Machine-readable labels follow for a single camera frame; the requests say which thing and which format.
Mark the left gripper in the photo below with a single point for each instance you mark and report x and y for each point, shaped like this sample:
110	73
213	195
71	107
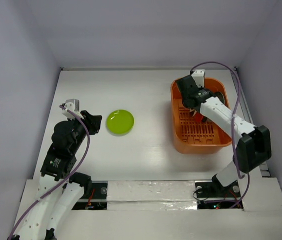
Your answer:
95	121

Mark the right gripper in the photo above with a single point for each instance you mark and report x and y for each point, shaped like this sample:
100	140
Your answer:
186	100

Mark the orange plate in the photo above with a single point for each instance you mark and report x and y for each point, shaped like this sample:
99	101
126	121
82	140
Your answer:
199	118

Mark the green plate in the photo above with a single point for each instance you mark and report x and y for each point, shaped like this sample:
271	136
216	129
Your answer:
120	122

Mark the cream plate with ink drawing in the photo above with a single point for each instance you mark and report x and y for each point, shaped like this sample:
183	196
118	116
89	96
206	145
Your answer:
193	112

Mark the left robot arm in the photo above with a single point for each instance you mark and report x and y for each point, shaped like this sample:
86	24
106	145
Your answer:
60	184

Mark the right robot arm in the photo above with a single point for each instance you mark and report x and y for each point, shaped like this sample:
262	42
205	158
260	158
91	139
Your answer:
220	114

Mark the orange dish rack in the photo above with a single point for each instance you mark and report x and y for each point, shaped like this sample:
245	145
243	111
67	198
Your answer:
190	137

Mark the dark patterned plate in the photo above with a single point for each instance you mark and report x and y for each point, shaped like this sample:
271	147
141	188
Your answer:
220	96

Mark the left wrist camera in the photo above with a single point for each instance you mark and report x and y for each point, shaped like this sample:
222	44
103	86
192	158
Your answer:
70	109

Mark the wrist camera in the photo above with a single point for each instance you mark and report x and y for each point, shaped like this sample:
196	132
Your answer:
198	76
70	109

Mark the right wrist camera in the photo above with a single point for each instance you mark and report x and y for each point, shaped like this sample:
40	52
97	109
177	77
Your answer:
198	76

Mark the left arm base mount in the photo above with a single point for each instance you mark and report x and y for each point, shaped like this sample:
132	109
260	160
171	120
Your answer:
96	199

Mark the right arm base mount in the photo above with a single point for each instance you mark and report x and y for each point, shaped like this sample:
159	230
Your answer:
208	198

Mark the aluminium rail right side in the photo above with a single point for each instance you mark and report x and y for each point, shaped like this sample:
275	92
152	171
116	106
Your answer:
248	117

